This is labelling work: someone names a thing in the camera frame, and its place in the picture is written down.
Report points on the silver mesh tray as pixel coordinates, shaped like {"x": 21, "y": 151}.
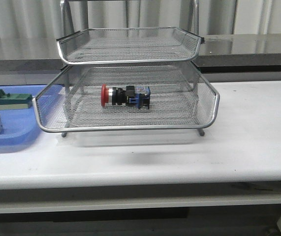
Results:
{"x": 128, "y": 45}
{"x": 181, "y": 98}

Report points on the red emergency stop button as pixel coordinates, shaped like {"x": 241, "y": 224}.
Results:
{"x": 132, "y": 96}

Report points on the blue plastic tray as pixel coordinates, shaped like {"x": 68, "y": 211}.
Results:
{"x": 19, "y": 126}

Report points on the green terminal block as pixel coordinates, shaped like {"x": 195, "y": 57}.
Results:
{"x": 11, "y": 101}

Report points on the grey metal rack frame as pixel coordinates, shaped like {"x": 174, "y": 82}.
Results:
{"x": 68, "y": 26}

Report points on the grey stone counter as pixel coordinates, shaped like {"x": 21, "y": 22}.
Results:
{"x": 219, "y": 53}

